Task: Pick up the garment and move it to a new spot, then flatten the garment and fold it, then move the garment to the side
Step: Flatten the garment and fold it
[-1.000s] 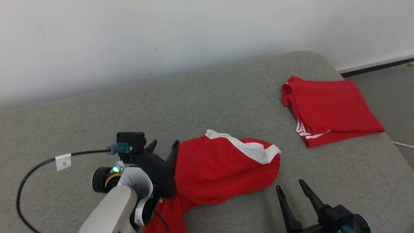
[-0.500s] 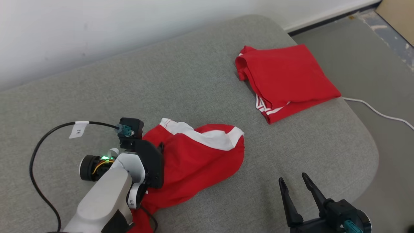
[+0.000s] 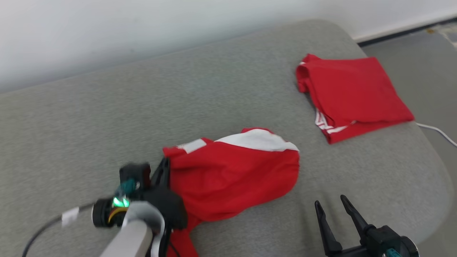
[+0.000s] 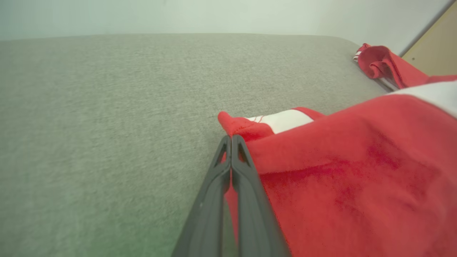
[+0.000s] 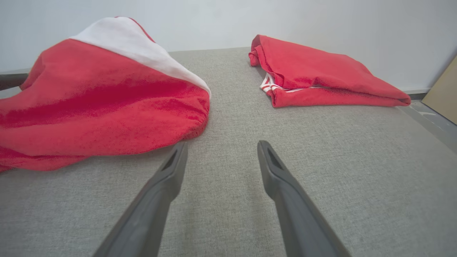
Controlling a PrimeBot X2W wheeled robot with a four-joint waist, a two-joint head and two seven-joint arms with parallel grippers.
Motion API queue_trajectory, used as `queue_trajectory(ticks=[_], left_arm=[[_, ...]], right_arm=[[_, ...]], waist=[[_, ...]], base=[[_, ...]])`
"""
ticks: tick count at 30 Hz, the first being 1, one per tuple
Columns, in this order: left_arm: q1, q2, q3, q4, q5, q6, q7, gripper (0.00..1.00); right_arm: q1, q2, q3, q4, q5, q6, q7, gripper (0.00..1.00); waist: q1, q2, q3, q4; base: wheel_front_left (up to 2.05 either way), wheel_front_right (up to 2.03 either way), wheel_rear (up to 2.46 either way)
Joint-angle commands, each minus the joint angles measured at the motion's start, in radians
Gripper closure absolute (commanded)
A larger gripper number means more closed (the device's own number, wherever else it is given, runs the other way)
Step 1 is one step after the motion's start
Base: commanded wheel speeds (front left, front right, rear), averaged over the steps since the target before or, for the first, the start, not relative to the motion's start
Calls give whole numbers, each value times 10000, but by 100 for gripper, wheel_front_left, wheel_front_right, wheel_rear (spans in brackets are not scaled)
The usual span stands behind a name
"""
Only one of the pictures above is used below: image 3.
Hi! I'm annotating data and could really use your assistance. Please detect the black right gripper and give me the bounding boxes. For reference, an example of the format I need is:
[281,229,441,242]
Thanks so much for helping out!
[314,195,374,257]

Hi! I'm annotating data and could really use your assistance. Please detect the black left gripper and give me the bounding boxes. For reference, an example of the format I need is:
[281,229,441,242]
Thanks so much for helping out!
[141,157,189,230]

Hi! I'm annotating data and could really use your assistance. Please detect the red and white shorts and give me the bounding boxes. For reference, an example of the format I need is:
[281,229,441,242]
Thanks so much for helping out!
[162,127,301,257]

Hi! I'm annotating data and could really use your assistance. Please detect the red jersey number 23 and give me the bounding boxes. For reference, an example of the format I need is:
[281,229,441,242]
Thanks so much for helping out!
[295,54,416,145]

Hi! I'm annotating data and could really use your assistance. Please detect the grey fabric sofa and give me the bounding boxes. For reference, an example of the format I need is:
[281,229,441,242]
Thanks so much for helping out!
[0,19,455,257]

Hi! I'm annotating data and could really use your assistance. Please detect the white and black baseboard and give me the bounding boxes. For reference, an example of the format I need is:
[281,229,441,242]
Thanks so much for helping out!
[352,14,457,47]

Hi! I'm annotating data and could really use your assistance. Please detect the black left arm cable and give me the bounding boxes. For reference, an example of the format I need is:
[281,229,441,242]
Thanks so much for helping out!
[21,178,140,257]

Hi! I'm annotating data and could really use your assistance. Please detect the white floor cable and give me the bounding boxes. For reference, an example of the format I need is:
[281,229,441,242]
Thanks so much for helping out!
[416,122,457,148]

